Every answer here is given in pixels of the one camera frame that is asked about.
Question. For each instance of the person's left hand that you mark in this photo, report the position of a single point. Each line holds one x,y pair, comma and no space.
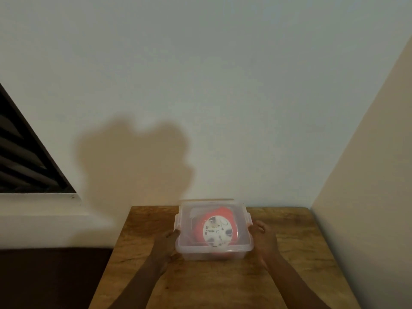
164,248

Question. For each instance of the person's right hand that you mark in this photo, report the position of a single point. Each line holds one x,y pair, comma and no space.
266,241

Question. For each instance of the person's right thumb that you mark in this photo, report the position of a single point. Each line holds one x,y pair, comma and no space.
254,227

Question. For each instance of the person's left thumb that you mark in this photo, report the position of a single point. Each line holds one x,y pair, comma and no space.
174,234

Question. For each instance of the clear plastic storage box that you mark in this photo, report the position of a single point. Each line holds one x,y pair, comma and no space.
213,229

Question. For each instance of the person's right forearm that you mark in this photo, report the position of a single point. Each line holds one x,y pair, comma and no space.
294,284

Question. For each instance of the person's left forearm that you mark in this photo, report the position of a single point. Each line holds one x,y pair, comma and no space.
135,284

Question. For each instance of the white round circuit board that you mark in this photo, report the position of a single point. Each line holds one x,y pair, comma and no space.
218,232

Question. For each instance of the red round housing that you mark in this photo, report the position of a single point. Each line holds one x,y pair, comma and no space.
215,231

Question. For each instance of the clear plastic box lid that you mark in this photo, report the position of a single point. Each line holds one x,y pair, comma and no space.
213,223

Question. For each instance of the wooden table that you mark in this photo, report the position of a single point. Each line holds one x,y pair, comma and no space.
222,263

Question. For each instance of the dark louvered window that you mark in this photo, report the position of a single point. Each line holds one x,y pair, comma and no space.
22,157

